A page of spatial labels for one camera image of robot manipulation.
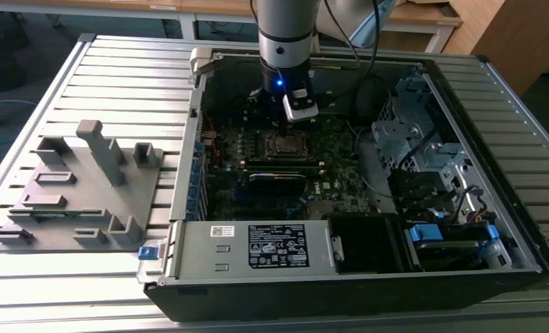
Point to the green motherboard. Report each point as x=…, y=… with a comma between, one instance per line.
x=343, y=180

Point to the blue disk carrier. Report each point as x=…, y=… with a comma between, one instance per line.
x=423, y=232

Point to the chipset heatsink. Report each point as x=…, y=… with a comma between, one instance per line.
x=321, y=208

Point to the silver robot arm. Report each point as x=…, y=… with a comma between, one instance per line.
x=285, y=27

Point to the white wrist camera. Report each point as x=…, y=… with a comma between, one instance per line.
x=302, y=107

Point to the blue case latch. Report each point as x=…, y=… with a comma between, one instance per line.
x=146, y=252

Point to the grey power supply unit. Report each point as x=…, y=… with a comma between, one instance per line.
x=199, y=249

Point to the silver drive cage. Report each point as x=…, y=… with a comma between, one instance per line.
x=389, y=133

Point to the black hard disk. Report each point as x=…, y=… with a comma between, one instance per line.
x=445, y=255

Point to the black PC case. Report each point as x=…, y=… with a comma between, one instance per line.
x=302, y=301

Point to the wooden cabinet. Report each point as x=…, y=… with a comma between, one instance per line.
x=524, y=34

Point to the black connector bundle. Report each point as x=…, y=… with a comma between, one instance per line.
x=413, y=190

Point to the green RAM stick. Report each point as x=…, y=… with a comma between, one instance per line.
x=56, y=215

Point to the black office chair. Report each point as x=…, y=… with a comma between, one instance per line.
x=0, y=52

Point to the wooden desk white frame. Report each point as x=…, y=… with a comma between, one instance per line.
x=422, y=19
x=69, y=3

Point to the black RAM slot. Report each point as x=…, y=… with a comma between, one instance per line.
x=278, y=168
x=278, y=171
x=278, y=160
x=278, y=164

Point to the grey parts rack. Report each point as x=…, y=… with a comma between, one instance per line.
x=93, y=204

